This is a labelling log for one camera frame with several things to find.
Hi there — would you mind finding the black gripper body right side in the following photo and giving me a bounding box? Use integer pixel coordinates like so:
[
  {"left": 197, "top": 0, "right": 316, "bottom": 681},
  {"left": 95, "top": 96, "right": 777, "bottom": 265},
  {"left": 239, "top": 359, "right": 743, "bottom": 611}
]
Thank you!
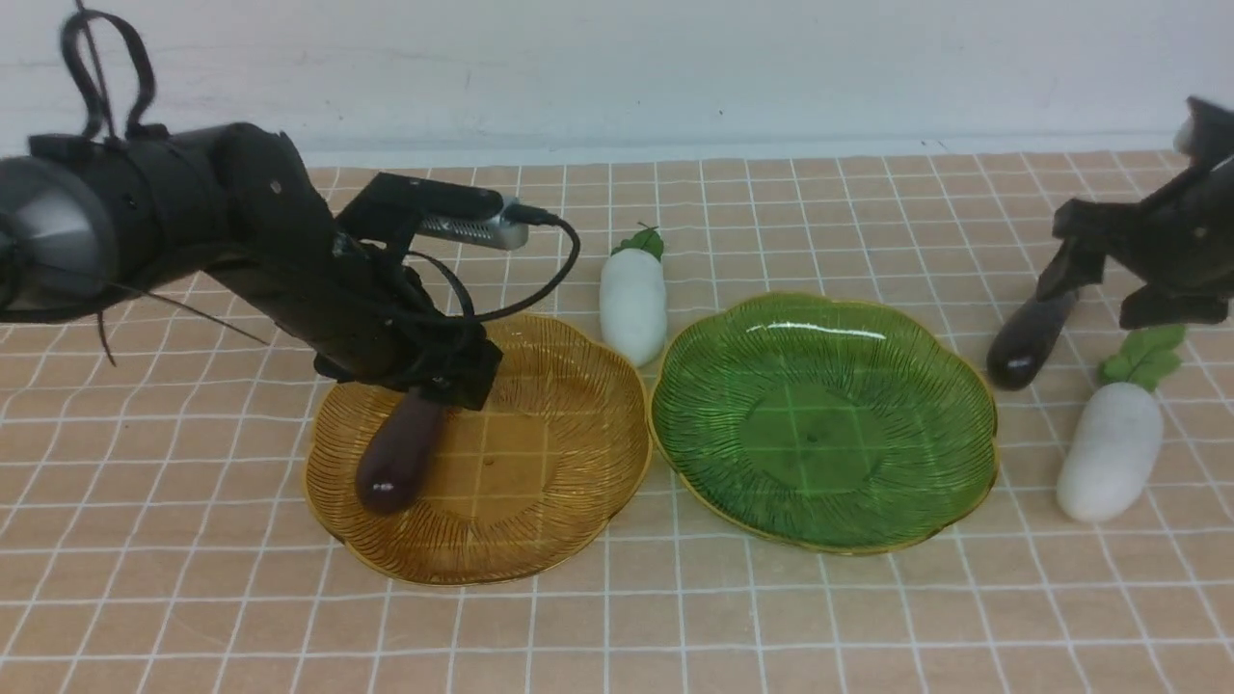
[{"left": 1053, "top": 96, "right": 1232, "bottom": 290}]

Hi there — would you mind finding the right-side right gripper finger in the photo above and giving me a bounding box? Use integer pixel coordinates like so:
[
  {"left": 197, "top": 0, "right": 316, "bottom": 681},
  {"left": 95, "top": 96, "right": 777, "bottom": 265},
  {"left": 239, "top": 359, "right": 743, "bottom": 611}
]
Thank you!
[{"left": 1119, "top": 285, "right": 1230, "bottom": 331}]

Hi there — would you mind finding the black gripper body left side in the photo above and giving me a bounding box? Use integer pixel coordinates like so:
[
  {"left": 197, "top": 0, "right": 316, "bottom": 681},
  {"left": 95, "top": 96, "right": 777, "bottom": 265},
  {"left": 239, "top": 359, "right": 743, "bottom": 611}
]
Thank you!
[{"left": 207, "top": 226, "right": 502, "bottom": 412}]

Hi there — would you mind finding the right-side right gripper black finger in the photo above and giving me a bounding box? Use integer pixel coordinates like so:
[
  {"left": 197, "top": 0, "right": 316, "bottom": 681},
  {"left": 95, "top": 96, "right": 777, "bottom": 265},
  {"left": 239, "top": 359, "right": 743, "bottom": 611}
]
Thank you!
[{"left": 1037, "top": 240, "right": 1108, "bottom": 303}]

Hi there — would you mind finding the purple eggplant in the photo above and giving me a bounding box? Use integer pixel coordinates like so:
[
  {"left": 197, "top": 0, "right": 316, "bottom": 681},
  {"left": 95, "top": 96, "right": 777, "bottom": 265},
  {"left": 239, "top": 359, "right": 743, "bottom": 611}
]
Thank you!
[
  {"left": 983, "top": 290, "right": 1080, "bottom": 391},
  {"left": 354, "top": 391, "right": 448, "bottom": 517}
]

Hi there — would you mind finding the white radish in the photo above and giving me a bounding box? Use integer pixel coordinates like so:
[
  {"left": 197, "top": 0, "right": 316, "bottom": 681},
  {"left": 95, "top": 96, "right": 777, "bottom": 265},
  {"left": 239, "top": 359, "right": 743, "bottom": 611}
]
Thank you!
[
  {"left": 1055, "top": 324, "right": 1186, "bottom": 524},
  {"left": 598, "top": 225, "right": 668, "bottom": 367}
]

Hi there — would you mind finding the amber ribbed plastic plate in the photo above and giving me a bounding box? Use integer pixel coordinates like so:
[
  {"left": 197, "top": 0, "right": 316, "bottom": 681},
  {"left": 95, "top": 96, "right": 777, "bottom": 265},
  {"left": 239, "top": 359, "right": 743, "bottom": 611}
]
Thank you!
[{"left": 304, "top": 312, "right": 653, "bottom": 587}]

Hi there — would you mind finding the green ribbed plastic plate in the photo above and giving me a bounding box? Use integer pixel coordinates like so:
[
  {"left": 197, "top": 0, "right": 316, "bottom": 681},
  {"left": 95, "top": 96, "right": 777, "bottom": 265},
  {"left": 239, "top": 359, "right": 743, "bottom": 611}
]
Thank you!
[{"left": 648, "top": 293, "right": 1000, "bottom": 556}]

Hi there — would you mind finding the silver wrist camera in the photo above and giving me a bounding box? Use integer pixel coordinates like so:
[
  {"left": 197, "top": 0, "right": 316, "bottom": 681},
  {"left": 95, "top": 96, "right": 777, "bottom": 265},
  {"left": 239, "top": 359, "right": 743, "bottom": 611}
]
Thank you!
[{"left": 337, "top": 173, "right": 533, "bottom": 254}]

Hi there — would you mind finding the black camera cable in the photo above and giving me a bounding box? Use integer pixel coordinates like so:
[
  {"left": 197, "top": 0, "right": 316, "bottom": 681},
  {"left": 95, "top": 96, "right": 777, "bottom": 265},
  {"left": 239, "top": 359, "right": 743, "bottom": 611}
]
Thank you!
[{"left": 405, "top": 204, "right": 581, "bottom": 324}]

